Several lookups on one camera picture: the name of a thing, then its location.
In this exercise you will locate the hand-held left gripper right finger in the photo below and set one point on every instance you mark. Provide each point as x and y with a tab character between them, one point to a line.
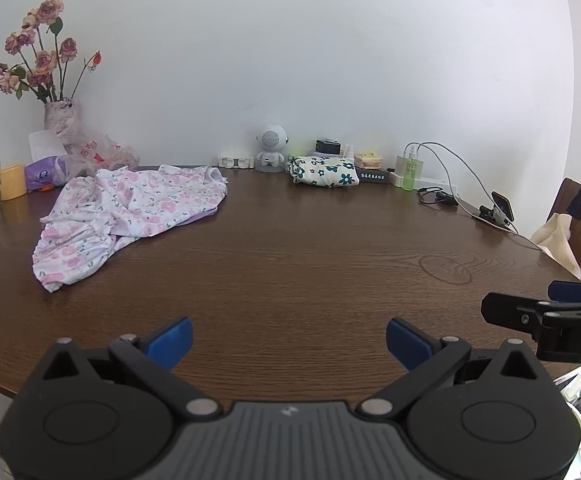
408	342

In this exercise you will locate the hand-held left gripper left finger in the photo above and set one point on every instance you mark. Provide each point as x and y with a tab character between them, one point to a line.
170	342

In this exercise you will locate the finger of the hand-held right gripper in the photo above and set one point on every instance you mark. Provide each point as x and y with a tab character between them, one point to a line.
510	311
578	292

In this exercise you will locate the pink floral dress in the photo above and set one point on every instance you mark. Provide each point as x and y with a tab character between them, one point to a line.
130	205

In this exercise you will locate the cream cloth bag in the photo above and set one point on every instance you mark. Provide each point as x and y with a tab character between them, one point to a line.
558	242

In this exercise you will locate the phone on stand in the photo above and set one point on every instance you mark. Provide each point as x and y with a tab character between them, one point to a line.
500	207

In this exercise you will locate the black sign box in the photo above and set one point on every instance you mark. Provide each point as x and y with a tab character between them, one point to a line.
373	176

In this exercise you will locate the green spray bottle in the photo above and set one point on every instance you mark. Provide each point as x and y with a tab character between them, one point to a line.
409	172

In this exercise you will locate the white charger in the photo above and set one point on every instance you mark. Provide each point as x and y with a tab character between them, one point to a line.
401	164

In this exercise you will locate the folded cream teal-flower cloth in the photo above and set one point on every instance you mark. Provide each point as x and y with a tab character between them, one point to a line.
323	171

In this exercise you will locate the white plastic clip holder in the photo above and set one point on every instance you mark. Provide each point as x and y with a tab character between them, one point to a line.
236	161

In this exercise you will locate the clear red-printed plastic bag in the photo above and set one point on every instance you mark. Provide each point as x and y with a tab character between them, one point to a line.
100	152

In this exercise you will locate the purple packet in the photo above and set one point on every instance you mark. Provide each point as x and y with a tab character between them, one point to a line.
45	174

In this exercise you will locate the small black box device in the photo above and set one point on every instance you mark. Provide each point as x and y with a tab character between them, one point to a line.
327	146

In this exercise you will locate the white robot speaker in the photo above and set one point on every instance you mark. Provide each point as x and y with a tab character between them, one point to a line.
272	147

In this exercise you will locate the white tissue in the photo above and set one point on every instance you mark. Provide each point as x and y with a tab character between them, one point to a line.
44	144

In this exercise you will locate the wrapped flower vase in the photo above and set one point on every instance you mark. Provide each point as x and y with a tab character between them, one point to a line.
61	117

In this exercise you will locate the dried rose bouquet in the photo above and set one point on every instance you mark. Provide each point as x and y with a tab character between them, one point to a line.
38	60

